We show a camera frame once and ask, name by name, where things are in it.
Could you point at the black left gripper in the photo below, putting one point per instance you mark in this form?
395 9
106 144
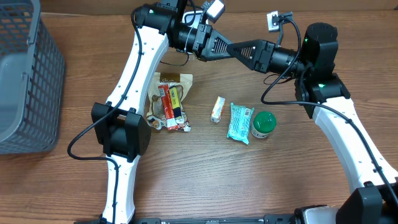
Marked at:
203 35

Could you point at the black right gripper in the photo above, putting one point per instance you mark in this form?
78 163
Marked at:
264 49

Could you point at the yellow black tube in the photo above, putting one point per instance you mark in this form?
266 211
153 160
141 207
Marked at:
175 100

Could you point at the orange white small packet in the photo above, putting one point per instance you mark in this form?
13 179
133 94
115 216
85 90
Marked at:
217 110

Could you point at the teal white snack packet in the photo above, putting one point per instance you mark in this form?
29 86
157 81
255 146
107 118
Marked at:
239 124

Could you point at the beige snack bag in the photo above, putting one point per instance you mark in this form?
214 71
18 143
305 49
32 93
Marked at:
156 116

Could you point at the red snack bar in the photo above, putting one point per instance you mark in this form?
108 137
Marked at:
168 110

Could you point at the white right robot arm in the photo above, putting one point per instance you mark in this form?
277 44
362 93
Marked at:
372 180

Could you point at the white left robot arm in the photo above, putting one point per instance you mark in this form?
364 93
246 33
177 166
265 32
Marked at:
119 123

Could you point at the white barcode scanner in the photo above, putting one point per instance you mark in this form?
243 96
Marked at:
189 15

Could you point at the green lid jar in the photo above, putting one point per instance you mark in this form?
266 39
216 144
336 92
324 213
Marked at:
263 124

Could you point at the grey plastic mesh basket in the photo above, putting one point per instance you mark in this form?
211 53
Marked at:
32 80

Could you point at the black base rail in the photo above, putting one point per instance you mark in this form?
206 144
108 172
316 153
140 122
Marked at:
266 219

